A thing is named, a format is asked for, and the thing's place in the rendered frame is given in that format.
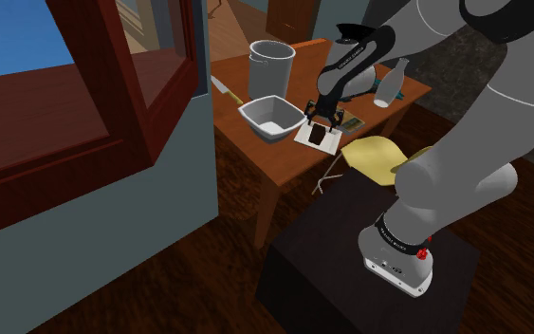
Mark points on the teal object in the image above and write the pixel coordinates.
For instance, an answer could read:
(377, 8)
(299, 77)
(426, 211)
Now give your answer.
(401, 95)

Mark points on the yellow chair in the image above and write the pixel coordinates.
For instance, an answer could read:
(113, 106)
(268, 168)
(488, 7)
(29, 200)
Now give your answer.
(373, 157)

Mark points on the white glass bottle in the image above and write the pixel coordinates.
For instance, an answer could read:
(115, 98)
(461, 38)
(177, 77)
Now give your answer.
(390, 85)

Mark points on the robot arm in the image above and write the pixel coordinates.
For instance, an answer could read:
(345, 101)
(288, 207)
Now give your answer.
(474, 134)

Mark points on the brown wooden table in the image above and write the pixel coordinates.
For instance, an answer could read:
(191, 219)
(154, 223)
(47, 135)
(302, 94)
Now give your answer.
(276, 152)

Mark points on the grey square bowl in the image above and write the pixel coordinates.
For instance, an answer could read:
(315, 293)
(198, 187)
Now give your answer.
(272, 118)

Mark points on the dark red framed window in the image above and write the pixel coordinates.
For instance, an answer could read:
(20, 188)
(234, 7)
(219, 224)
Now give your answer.
(86, 92)

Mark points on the dark robot stand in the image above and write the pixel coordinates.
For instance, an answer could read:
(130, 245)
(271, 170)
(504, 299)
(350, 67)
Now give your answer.
(340, 259)

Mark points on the olive book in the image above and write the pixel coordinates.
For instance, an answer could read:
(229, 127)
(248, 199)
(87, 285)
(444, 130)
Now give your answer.
(352, 121)

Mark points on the grey tall pot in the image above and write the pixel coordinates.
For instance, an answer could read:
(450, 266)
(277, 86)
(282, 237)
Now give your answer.
(271, 67)

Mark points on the brown wooden door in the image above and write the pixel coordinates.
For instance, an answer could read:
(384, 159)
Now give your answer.
(289, 18)

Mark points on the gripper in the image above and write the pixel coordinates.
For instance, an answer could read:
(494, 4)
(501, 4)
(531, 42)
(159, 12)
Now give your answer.
(325, 105)

